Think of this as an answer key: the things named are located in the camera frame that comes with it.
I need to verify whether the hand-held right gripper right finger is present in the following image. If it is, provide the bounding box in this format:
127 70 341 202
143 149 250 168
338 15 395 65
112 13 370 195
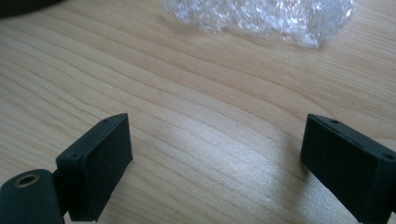
300 113 396 224

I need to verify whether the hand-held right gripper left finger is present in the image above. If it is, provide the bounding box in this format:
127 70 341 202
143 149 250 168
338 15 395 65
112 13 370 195
55 112 134 223

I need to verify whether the clear plastic wrap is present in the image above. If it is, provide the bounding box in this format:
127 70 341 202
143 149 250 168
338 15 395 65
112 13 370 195
161 0 359 49

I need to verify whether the dark round object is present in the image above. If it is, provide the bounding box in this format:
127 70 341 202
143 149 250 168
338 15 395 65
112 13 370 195
0 0 68 19

